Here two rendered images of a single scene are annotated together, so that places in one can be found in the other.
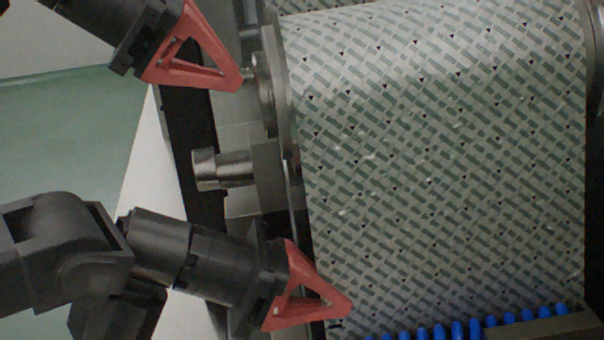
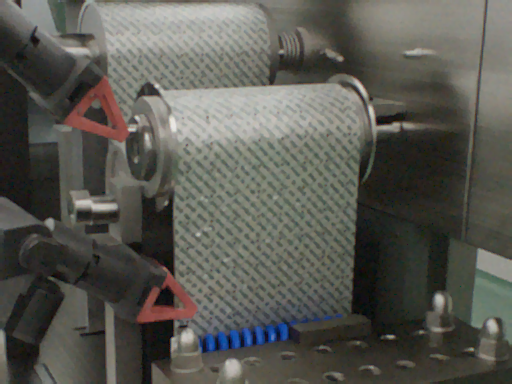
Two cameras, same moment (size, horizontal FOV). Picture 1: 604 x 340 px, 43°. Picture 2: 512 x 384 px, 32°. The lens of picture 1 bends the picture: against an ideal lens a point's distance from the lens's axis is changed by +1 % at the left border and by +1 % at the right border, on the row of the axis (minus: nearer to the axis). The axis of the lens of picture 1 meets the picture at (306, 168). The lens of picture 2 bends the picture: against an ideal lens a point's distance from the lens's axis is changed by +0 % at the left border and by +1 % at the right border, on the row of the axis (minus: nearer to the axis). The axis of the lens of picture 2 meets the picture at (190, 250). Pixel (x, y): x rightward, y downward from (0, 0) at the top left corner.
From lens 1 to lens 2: 0.46 m
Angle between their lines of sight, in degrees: 19
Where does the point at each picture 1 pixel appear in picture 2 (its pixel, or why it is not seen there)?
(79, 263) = (40, 240)
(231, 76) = (122, 129)
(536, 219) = (324, 250)
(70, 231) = (29, 219)
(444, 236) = (264, 258)
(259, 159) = (126, 199)
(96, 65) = not seen: outside the picture
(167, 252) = (79, 251)
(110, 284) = (48, 265)
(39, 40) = not seen: outside the picture
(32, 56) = not seen: outside the picture
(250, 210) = (112, 241)
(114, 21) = (54, 76)
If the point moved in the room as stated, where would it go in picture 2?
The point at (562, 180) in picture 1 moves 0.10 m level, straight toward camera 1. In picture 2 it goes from (342, 222) to (355, 245)
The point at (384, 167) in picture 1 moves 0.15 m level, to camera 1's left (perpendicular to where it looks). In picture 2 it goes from (229, 202) to (100, 212)
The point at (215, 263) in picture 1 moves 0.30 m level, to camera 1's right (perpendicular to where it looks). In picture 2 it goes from (112, 263) to (361, 239)
